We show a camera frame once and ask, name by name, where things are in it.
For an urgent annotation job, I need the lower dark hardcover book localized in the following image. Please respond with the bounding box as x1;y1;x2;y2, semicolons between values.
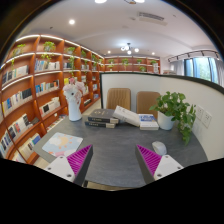
85;121;116;128

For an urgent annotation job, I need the ceiling chandelier lamp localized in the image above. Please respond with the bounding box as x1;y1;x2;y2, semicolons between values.
120;43;139;55

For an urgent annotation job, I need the ceiling air vent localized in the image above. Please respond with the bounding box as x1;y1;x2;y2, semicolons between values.
138;12;167;26

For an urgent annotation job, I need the upper dark hardcover book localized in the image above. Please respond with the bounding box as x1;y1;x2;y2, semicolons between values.
88;109;119;124

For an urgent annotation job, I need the green plant in white pot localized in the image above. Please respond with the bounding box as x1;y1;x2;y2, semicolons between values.
150;91;196;144

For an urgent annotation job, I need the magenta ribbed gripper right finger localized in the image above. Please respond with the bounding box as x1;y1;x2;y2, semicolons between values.
134;144;185;185

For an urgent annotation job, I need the dark hardcover book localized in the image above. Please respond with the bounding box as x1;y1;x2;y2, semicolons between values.
85;121;116;128
88;109;119;124

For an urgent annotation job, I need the white hand-shaped vase with flowers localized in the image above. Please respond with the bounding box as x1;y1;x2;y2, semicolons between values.
63;78;86;121

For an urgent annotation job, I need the white wall socket pair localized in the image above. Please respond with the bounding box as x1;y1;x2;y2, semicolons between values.
196;105;212;128

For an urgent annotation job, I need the left tan chair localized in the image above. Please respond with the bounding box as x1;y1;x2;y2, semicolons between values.
106;88;131;110

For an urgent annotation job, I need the white desk partition panel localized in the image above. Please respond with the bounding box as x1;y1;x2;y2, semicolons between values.
99;72;224;162

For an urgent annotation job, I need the orange wooden bookshelf wall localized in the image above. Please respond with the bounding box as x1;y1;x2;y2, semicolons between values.
0;34;160;164

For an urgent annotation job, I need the colourful cartoon mouse pad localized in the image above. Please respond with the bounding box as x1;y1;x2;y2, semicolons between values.
42;132;83;157

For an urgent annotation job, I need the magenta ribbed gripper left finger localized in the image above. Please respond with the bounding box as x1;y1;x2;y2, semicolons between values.
44;144;94;187

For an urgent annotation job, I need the right tan chair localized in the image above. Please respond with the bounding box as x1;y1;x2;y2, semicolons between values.
136;91;160;118

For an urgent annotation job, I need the tan chair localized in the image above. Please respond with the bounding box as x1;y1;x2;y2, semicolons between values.
136;91;160;118
106;88;131;110

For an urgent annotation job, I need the white computer mouse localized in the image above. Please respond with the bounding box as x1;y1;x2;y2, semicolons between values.
152;141;167;156

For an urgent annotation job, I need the white blue flat book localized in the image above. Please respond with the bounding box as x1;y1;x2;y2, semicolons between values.
139;114;159;130

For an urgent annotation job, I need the white leaning book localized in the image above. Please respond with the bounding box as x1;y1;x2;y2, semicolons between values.
113;106;140;127

